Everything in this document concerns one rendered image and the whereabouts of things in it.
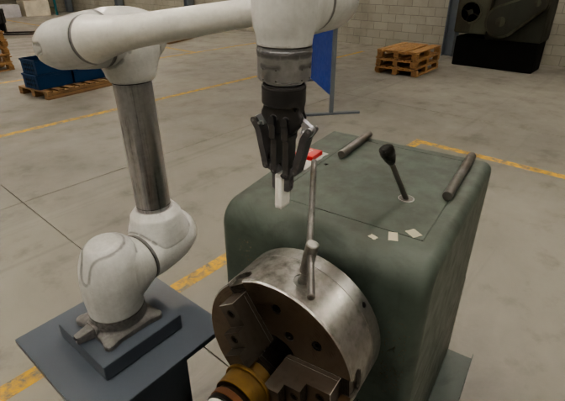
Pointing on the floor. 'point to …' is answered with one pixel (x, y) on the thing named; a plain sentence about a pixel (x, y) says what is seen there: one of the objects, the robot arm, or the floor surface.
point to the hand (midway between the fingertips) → (282, 188)
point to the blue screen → (325, 68)
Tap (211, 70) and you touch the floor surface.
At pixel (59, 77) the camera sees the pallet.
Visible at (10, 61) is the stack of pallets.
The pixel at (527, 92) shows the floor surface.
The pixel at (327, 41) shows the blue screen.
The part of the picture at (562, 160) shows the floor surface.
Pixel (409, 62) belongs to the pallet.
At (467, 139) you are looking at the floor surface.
